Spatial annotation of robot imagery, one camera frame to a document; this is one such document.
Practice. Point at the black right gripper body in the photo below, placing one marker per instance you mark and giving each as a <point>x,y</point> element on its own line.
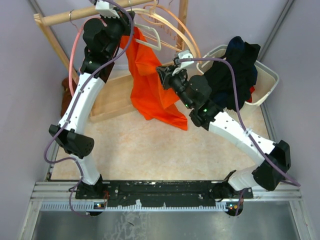
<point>179,83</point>

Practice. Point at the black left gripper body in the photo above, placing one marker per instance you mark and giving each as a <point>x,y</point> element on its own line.
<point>121,24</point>

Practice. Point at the white plastic hanger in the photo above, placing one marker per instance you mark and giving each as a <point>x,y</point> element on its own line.
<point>149,33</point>

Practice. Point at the beige wooden hanger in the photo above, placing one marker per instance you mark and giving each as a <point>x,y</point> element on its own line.
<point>166,29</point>

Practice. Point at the pink hanger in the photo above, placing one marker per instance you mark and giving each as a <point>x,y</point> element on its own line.
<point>73,74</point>

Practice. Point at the navy t shirt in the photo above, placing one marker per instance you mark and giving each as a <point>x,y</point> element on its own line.
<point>242,57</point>

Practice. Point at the red t shirt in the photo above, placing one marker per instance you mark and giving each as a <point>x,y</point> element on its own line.
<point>251,90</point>

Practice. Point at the cream plastic hook hanger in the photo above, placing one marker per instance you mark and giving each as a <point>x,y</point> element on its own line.
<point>162,21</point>

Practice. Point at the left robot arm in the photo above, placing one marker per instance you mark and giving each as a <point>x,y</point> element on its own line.
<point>102,37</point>

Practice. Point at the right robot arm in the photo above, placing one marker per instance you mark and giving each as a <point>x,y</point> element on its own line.
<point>272,159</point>

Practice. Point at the wooden clothes rack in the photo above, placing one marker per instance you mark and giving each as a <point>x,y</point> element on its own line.
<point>114,98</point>

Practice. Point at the white laundry basket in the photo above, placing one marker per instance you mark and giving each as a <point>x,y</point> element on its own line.
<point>266,81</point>

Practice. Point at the brown cloth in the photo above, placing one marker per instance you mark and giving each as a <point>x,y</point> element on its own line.
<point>66,97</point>

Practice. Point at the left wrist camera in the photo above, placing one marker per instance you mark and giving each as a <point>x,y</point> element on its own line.
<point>106,9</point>

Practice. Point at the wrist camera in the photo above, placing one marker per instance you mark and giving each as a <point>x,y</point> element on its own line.
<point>181,61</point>
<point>106,9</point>

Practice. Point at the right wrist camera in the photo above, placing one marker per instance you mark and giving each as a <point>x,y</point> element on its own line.
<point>181,61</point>

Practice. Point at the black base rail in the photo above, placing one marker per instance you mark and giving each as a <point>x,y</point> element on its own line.
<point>125,193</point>

